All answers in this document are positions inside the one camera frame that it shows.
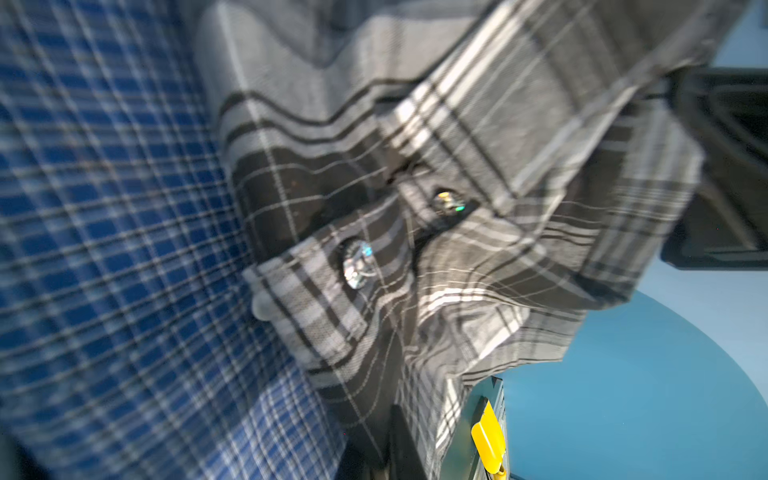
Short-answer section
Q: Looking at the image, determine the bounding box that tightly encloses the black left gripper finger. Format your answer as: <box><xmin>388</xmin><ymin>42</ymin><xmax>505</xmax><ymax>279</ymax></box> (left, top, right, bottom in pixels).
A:
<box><xmin>389</xmin><ymin>405</ymin><xmax>427</xmax><ymax>480</ymax></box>

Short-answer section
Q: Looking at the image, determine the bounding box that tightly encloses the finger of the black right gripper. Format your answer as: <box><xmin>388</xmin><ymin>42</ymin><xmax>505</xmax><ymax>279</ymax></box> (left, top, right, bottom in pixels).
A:
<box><xmin>660</xmin><ymin>67</ymin><xmax>767</xmax><ymax>270</ymax></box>

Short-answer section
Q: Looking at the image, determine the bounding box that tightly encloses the dark plaid shirt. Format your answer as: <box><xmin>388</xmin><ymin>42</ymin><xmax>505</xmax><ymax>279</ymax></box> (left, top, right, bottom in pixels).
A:
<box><xmin>180</xmin><ymin>1</ymin><xmax>745</xmax><ymax>479</ymax></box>

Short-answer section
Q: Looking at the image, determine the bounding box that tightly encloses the blue checked shirt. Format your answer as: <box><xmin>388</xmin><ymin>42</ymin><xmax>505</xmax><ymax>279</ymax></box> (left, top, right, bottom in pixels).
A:
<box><xmin>1</xmin><ymin>1</ymin><xmax>344</xmax><ymax>479</ymax></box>

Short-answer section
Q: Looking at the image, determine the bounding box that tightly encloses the yellow plastic shovel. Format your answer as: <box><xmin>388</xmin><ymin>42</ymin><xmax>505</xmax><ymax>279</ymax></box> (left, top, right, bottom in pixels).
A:
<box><xmin>470</xmin><ymin>397</ymin><xmax>508</xmax><ymax>479</ymax></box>

